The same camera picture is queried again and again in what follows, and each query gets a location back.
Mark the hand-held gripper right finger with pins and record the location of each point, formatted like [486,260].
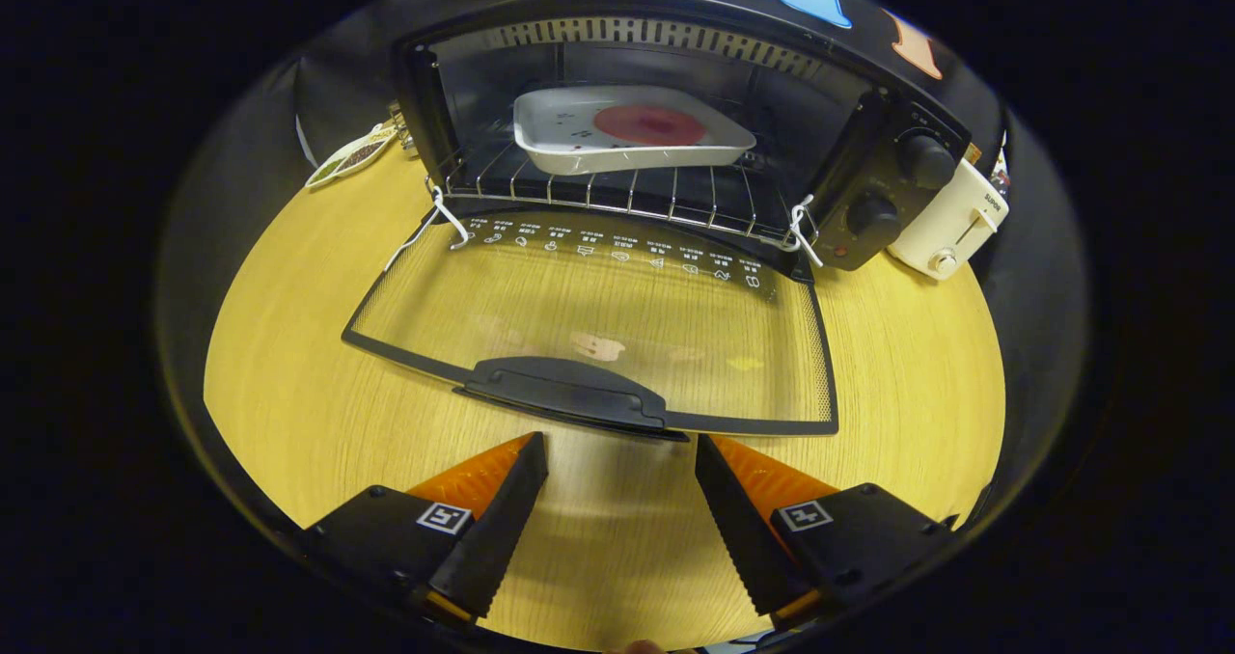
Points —
[741,538]

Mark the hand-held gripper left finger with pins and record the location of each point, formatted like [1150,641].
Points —
[497,538]

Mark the black toaster oven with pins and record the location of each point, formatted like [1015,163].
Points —
[569,394]

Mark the white square plate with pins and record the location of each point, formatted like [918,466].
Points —
[560,138]

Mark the pink ham slice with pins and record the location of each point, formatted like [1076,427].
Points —
[648,125]

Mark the white pop-up toaster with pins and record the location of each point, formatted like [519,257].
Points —
[950,225]

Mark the white divided spice dish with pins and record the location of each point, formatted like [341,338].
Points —
[347,157]

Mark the brown bread slice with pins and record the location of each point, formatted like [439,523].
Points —
[973,153]

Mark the black backdrop cloth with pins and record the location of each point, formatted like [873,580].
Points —
[323,85]

